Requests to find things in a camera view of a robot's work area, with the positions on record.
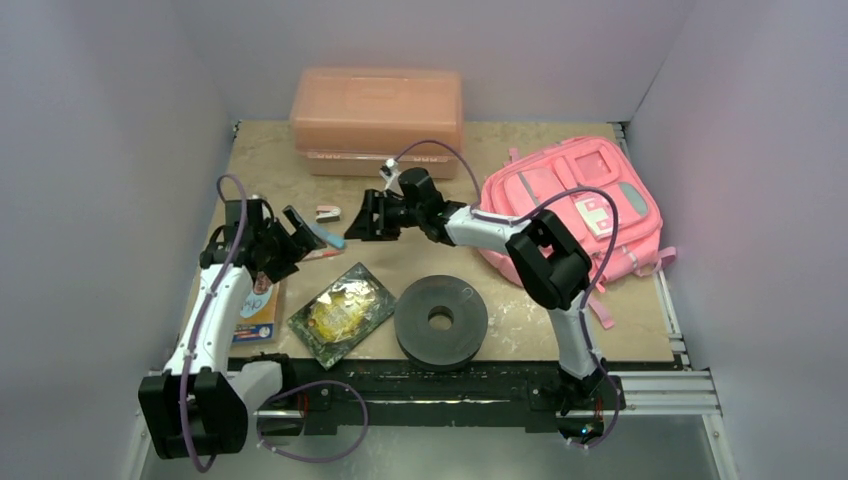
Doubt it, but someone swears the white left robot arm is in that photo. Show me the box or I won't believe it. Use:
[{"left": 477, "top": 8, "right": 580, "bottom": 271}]
[{"left": 138, "top": 198, "right": 323, "bottom": 459}]

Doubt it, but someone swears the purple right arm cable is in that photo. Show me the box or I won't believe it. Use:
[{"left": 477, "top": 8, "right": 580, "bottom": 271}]
[{"left": 390, "top": 139, "right": 624, "bottom": 452}]

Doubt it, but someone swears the blue highlighter marker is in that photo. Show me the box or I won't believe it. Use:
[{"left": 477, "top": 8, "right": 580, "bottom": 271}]
[{"left": 310, "top": 223, "right": 346, "bottom": 250}]

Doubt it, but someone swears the translucent orange plastic box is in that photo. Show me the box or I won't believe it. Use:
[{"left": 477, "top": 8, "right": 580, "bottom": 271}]
[{"left": 289, "top": 67, "right": 464, "bottom": 179}]

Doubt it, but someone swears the aluminium rail base frame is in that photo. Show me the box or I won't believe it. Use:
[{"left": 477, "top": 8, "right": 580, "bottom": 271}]
[{"left": 119, "top": 357, "right": 740, "bottom": 480}]

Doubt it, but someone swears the blue orange picture book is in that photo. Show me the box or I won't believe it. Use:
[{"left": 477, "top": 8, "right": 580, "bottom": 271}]
[{"left": 232, "top": 274, "right": 280, "bottom": 345}]

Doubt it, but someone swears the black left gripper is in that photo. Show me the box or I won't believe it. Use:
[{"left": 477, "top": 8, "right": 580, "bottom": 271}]
[{"left": 255, "top": 207, "right": 324, "bottom": 283}]

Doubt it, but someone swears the pink student backpack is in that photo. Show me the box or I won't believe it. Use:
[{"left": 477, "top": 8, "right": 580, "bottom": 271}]
[{"left": 481, "top": 136, "right": 677, "bottom": 292}]

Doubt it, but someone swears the green wonderland book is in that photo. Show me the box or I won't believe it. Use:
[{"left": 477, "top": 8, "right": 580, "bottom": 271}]
[{"left": 288, "top": 263, "right": 396, "bottom": 370}]

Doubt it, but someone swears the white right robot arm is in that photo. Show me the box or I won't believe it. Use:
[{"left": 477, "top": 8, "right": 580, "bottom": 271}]
[{"left": 344, "top": 167, "right": 606, "bottom": 407}]

